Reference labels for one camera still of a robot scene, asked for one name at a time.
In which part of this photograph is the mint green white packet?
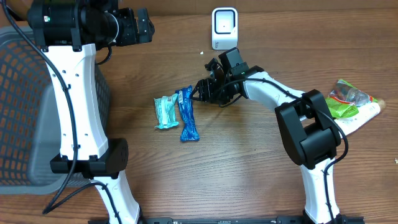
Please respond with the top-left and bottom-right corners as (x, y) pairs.
(154, 93), (179, 129)

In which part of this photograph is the blue snack packet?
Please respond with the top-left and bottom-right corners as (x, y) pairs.
(175, 85), (200, 142)

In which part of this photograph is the green gummy candy bag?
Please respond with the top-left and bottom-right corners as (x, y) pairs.
(325, 79), (378, 118)

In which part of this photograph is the white tube with gold cap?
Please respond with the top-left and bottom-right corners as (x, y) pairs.
(335, 100), (386, 136)

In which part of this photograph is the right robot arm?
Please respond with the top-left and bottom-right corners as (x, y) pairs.
(190, 48), (347, 223)

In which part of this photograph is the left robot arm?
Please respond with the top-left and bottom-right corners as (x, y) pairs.
(27, 1), (155, 223)

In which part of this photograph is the white barcode scanner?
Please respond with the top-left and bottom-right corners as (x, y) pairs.
(211, 7), (238, 50)

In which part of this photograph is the grey plastic mesh basket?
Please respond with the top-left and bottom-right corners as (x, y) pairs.
(0, 26), (111, 195)

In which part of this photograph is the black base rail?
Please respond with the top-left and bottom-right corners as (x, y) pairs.
(88, 214), (365, 224)

